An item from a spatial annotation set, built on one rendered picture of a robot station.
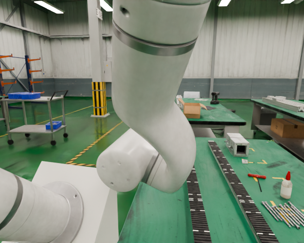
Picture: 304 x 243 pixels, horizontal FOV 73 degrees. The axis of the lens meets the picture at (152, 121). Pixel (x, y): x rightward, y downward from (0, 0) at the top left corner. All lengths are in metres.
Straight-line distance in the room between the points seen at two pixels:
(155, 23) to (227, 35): 11.48
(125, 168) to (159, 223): 0.47
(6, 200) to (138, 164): 0.24
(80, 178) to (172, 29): 0.53
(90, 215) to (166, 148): 0.36
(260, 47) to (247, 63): 0.93
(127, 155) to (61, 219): 0.30
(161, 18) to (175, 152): 0.18
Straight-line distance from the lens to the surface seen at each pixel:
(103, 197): 0.60
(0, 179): 0.45
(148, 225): 0.79
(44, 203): 0.53
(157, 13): 0.18
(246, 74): 11.75
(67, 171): 0.68
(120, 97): 0.25
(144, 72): 0.21
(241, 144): 1.40
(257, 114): 5.02
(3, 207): 0.45
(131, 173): 0.35
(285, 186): 1.04
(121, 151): 0.34
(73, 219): 0.61
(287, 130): 4.25
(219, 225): 0.82
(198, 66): 11.35
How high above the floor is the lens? 1.28
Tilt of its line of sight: 13 degrees down
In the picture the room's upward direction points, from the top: straight up
